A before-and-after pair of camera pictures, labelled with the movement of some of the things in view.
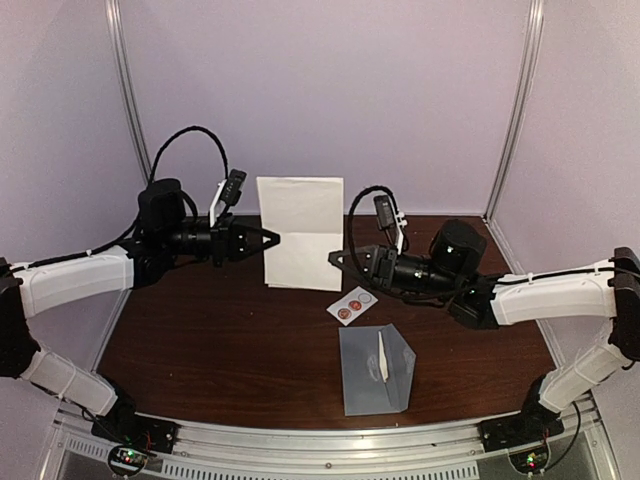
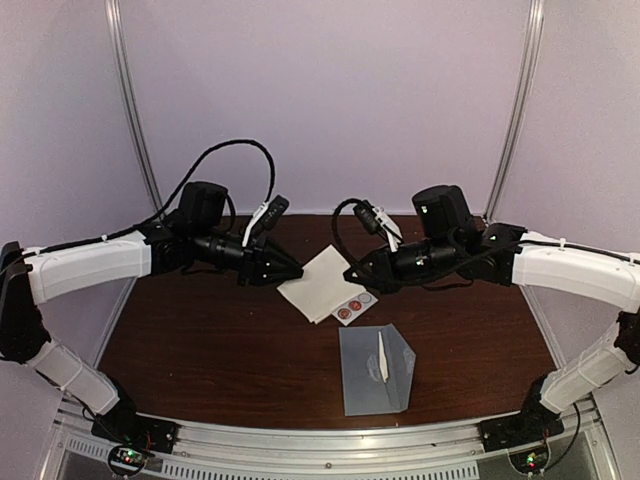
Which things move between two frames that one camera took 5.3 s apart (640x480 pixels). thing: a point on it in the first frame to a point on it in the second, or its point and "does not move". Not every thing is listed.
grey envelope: (364, 390) does not move
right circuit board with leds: (530, 461) does not move
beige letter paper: (307, 214) to (322, 289)
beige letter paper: (383, 358) does not move
